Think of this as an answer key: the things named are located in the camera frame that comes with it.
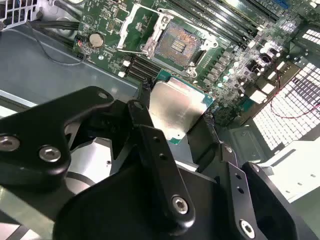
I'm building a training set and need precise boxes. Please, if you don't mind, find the silver CPU chip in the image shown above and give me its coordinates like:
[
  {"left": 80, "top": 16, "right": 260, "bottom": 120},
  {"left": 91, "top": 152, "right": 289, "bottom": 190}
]
[{"left": 147, "top": 69, "right": 216, "bottom": 146}]

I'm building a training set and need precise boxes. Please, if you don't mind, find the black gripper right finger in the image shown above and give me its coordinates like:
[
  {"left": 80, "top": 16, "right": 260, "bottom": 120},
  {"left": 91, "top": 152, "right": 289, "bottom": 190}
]
[{"left": 186, "top": 113, "right": 313, "bottom": 240}]

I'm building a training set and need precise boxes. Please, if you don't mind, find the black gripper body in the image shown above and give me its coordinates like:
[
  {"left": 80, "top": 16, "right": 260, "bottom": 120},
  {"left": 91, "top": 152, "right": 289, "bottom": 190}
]
[{"left": 52, "top": 159, "right": 241, "bottom": 240}]

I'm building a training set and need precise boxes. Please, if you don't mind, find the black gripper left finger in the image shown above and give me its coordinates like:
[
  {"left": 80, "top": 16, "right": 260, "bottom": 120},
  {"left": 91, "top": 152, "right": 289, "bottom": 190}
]
[{"left": 0, "top": 86, "right": 196, "bottom": 236}]

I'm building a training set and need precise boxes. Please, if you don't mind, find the metal socket cover frame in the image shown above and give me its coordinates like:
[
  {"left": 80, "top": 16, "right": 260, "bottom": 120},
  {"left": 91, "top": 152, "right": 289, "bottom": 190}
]
[{"left": 116, "top": 3, "right": 173, "bottom": 59}]

